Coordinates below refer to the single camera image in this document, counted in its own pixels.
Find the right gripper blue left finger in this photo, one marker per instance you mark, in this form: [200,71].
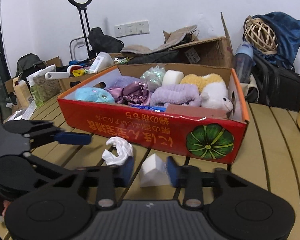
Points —
[124,173]

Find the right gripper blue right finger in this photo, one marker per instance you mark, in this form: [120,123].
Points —
[174,172]

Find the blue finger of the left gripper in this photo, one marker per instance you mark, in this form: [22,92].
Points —
[72,138]

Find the white triangular sponge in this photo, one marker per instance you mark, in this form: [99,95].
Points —
[153,172]

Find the blue fluffy cloud toy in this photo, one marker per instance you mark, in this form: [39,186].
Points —
[93,94]

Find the blue tissue pack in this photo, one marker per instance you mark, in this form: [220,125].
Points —
[150,108]

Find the pink satin scrunchie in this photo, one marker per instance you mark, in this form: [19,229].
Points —
[136,93]

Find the lilac towel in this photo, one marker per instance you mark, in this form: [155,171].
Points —
[182,94]

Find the yellow white plush toy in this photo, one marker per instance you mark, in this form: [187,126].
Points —
[212,90]

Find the purple knitted cloth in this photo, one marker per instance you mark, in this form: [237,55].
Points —
[121,82]

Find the crumpled white tissue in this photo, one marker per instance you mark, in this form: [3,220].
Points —
[123,150]

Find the red cardboard pumpkin box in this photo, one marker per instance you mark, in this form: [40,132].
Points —
[182,130]

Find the small brown cardboard box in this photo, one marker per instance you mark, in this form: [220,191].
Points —
[71,81]

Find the white paper sheet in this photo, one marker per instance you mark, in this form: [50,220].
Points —
[22,113]

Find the green spray bottle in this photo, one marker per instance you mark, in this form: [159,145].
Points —
[34,91]

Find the white lint roller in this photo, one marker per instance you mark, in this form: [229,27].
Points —
[56,75]

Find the white plastic container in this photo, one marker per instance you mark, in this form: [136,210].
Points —
[102,61]

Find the floor cardboard box left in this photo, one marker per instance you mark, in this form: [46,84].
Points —
[56,60]

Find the black backpack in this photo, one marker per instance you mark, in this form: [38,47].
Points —
[29,64]

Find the black trolley bag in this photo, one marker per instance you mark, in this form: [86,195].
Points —
[104,43]

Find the black clothes pile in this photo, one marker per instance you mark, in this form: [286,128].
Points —
[174,56]

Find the large open cardboard box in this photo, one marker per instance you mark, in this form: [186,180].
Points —
[215,51]

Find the blue water bottle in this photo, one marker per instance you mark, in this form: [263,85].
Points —
[243,61]

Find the woven rattan ball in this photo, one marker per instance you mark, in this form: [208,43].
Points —
[260,35]

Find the dark blue velvet cloth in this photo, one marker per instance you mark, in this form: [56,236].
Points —
[287,30]

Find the metal folding stool frame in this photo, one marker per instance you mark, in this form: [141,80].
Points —
[78,49]

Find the white wall socket strip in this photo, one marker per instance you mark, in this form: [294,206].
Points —
[131,29]

